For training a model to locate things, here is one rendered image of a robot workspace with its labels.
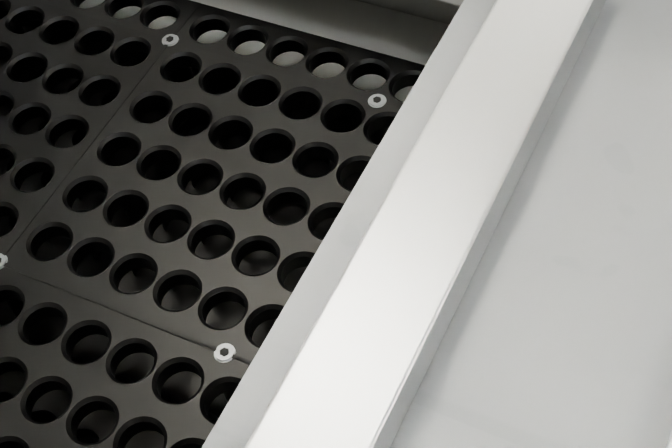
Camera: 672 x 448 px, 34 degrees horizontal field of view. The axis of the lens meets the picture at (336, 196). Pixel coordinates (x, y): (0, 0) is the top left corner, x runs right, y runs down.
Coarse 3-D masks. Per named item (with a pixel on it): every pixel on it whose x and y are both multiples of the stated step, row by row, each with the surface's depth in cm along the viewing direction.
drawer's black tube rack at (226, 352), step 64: (0, 0) 37; (0, 64) 39; (64, 64) 35; (128, 64) 38; (192, 64) 35; (0, 128) 33; (64, 128) 34; (128, 128) 33; (192, 128) 37; (256, 128) 32; (320, 128) 32; (384, 128) 33; (0, 192) 32; (64, 192) 31; (128, 192) 31; (192, 192) 35; (256, 192) 35; (320, 192) 30; (0, 256) 30; (64, 256) 30; (128, 256) 30; (192, 256) 30; (256, 256) 33; (0, 320) 32; (64, 320) 32; (128, 320) 29; (192, 320) 28; (256, 320) 28; (0, 384) 31; (64, 384) 28; (128, 384) 27; (192, 384) 30
